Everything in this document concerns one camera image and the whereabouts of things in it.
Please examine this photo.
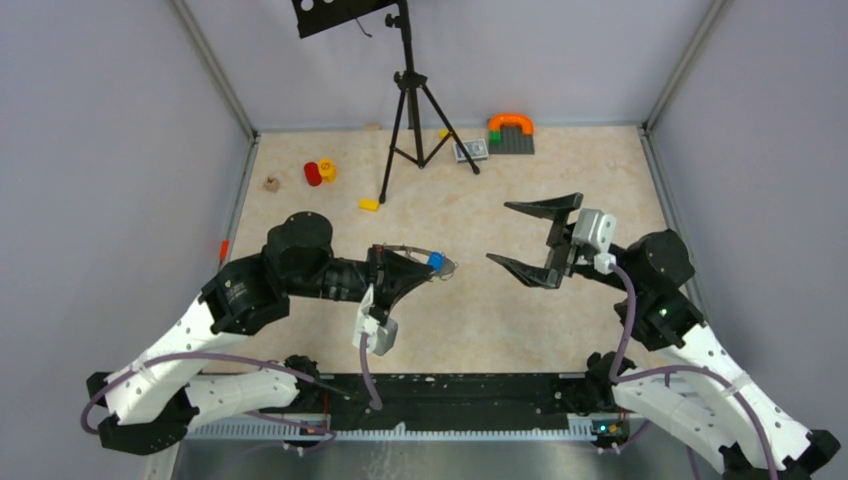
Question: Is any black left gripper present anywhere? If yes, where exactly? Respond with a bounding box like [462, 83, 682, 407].
[288, 244, 434, 318]

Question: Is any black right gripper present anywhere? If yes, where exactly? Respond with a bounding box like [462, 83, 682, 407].
[486, 193, 642, 294]

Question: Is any blue plastic key tag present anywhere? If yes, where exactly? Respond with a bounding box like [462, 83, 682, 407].
[427, 251, 445, 271]

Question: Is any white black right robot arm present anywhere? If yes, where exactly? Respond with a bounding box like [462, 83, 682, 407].
[495, 193, 841, 479]

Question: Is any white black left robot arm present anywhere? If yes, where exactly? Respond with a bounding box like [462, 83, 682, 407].
[81, 211, 442, 456]

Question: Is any yellow lego brick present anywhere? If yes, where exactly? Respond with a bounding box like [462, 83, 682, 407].
[358, 198, 380, 212]

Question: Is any grey lego baseplate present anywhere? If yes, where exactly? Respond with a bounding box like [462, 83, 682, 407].
[488, 127, 535, 155]

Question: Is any blue playing card box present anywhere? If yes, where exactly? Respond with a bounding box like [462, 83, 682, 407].
[453, 139, 490, 163]

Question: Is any yellow plastic cylinder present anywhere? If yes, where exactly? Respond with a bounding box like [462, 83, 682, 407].
[318, 158, 337, 183]

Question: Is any orange plastic arch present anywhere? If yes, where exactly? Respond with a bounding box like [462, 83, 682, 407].
[488, 113, 535, 135]

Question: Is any red plastic cylinder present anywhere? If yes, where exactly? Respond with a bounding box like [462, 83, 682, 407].
[303, 162, 323, 187]

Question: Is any small wooden block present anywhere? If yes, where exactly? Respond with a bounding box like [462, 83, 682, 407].
[263, 176, 281, 193]

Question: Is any black tripod stand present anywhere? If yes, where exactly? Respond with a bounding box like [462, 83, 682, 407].
[378, 1, 481, 205]

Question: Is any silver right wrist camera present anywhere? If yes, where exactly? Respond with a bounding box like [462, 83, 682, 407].
[572, 208, 617, 274]

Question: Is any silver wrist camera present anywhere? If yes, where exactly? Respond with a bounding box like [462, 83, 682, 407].
[572, 208, 617, 274]
[352, 285, 398, 356]

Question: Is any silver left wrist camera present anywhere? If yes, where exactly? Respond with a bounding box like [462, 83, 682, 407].
[352, 285, 398, 356]

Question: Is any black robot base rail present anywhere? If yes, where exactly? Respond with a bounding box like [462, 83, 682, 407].
[274, 352, 654, 444]

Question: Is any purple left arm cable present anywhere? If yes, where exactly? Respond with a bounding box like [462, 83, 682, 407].
[79, 331, 386, 439]

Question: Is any black perforated mount plate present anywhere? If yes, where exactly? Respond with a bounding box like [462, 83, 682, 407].
[291, 0, 396, 39]

